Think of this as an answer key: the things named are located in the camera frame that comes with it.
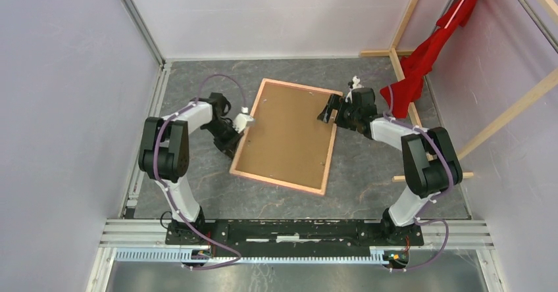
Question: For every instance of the white slotted cable duct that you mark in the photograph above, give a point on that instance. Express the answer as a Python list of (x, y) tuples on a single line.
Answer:
[(192, 256)]

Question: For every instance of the aluminium front rail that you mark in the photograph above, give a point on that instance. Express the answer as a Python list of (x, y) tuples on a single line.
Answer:
[(463, 235)]

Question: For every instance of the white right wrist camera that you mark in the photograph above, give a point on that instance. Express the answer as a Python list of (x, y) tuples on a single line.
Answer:
[(354, 84)]

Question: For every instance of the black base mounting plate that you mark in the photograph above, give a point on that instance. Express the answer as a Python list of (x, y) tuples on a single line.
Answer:
[(290, 238)]

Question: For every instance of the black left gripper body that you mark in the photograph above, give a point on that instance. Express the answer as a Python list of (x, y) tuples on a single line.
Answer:
[(226, 136)]

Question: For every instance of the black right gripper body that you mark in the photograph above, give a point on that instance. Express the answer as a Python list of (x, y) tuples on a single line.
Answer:
[(346, 114)]

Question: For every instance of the brown backing board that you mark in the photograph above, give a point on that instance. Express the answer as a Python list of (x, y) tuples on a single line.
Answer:
[(285, 137)]

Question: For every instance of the pink wooden picture frame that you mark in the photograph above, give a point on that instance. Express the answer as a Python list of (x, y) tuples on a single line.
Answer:
[(279, 181)]

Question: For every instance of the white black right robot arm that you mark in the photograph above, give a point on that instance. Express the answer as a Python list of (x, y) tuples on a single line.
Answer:
[(430, 163)]

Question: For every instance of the red cloth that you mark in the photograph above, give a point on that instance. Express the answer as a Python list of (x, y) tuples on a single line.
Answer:
[(419, 63)]

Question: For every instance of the aluminium side rail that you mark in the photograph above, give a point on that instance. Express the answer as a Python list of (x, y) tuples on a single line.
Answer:
[(134, 180)]

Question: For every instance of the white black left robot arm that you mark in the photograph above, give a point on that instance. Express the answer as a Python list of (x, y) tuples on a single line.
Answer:
[(164, 153)]

